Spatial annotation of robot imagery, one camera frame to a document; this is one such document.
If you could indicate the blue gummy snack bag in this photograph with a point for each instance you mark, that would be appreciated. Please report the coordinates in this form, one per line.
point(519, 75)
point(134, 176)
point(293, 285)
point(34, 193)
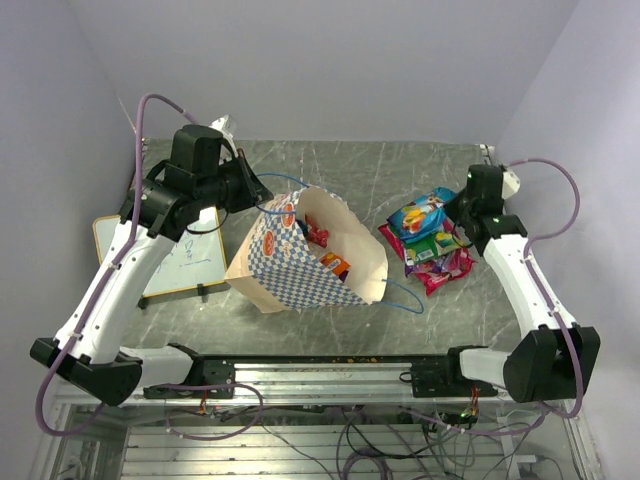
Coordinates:
point(421, 217)

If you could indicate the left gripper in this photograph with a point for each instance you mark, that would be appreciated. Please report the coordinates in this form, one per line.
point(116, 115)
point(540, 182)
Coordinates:
point(254, 191)

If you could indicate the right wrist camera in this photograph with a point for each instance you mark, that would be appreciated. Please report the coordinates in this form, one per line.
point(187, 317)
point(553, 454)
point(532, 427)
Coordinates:
point(510, 183)

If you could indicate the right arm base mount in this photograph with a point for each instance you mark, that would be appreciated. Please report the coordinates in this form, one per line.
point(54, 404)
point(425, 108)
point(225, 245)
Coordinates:
point(440, 376)

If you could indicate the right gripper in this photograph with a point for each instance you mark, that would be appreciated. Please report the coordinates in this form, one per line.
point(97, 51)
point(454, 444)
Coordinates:
point(450, 207)

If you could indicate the pink princess snack bag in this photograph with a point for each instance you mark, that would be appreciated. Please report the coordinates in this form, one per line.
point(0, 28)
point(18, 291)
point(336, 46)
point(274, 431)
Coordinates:
point(433, 274)

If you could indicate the small whiteboard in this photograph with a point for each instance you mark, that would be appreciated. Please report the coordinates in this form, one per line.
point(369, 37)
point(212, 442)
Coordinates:
point(196, 262)

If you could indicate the green yellow candy bag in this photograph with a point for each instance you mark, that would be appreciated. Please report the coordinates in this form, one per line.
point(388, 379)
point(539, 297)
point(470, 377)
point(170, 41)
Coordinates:
point(430, 247)

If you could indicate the orange Fox's candy pack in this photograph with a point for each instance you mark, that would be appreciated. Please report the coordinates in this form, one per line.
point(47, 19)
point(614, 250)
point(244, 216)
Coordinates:
point(336, 264)

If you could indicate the aluminium frame rail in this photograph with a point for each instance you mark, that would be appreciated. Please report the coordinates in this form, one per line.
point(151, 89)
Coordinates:
point(277, 380)

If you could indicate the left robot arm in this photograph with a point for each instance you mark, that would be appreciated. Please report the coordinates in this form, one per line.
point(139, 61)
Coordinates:
point(204, 169)

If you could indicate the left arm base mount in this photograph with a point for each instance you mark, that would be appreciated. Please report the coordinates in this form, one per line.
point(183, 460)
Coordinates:
point(209, 375)

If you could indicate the red snack packet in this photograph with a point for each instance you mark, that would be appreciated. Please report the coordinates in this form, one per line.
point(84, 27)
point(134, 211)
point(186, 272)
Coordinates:
point(314, 234)

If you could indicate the red crisps bag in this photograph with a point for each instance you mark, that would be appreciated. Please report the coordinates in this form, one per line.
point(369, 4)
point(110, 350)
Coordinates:
point(392, 240)

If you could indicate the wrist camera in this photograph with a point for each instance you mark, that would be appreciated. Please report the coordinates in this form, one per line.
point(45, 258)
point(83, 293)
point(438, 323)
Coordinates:
point(510, 183)
point(226, 125)

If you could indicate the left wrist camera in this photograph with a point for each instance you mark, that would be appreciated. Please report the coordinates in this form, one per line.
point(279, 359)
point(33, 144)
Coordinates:
point(226, 125)

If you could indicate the blue checkered paper bag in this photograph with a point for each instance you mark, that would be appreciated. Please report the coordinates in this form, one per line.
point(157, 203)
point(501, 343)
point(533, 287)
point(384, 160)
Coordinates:
point(277, 269)

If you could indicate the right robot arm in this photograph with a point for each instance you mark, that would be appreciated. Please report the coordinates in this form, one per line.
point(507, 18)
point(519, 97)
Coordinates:
point(556, 356)

